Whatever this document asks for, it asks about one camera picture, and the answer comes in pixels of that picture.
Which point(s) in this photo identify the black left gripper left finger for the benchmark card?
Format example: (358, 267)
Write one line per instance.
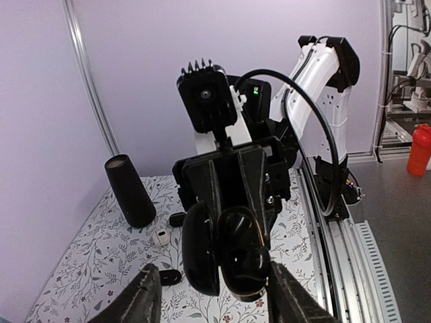
(140, 301)

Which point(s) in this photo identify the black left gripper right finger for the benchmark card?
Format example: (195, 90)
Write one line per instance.
(288, 301)

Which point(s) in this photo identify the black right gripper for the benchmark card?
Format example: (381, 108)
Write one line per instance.
(255, 175)

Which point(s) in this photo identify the small black earbud case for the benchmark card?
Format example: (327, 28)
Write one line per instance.
(170, 277)

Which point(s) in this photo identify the black oval charging case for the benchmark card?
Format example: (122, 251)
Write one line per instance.
(222, 252)

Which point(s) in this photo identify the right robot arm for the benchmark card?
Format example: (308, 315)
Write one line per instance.
(319, 85)

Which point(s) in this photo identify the cream earbud case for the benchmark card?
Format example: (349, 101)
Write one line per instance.
(161, 237)

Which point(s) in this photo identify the black case near brown cup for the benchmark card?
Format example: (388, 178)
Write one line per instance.
(177, 219)

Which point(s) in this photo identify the floral table cloth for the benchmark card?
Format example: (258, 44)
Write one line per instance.
(107, 253)

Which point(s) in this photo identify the dark brown tall cup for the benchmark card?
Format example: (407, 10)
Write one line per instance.
(132, 197)

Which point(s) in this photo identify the red shaker bottle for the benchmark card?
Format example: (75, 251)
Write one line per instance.
(420, 151)

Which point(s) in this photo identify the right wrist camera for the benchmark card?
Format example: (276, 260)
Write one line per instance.
(214, 106)

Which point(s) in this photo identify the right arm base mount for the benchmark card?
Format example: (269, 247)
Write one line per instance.
(347, 189)

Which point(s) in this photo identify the right aluminium frame post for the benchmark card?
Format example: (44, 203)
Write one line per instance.
(84, 66)

